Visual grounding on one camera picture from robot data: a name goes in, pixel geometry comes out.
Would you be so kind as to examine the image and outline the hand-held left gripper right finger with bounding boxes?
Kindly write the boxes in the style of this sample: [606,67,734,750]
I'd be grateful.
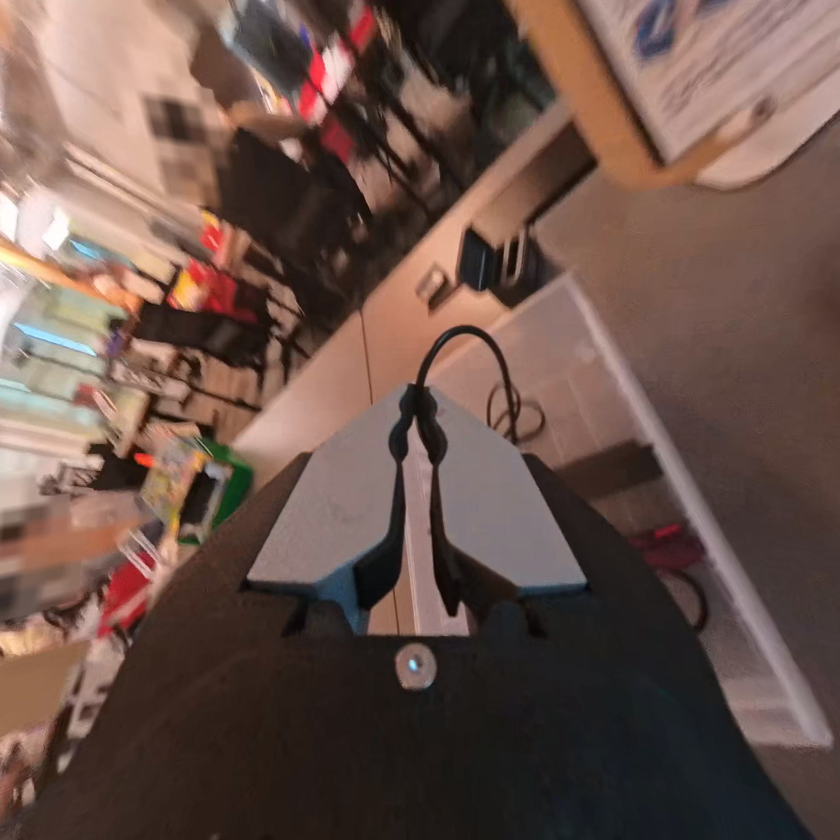
[420,386,589,627]

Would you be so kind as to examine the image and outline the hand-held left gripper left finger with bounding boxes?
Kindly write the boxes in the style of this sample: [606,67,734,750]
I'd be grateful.
[245,386,411,632]

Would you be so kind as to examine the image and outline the translucent plastic bin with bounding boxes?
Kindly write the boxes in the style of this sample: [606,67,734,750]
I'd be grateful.
[402,274,836,750]

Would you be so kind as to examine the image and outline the red braided cable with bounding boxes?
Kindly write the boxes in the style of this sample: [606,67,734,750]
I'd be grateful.
[629,521,708,573]

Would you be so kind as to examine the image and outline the dark grey usb hub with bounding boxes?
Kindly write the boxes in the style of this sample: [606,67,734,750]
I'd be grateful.
[413,325,547,448]

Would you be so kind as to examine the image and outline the green plastic bin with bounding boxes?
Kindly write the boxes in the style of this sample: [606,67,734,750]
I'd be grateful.
[138,433,256,546]

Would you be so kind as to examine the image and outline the black device with screen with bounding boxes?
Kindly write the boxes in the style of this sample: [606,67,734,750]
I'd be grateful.
[492,223,549,309]

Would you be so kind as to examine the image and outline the red storage bin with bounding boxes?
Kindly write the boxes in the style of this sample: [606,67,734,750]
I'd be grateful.
[167,259,263,322]

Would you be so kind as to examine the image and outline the black office chair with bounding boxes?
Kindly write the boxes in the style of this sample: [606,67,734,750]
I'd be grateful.
[217,128,375,263]

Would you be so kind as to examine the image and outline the white stand base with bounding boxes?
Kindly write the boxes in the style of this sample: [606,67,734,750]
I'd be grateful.
[692,108,840,193]

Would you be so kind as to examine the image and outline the printed instruction sheet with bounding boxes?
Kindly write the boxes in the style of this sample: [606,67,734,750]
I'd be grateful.
[577,0,840,165]

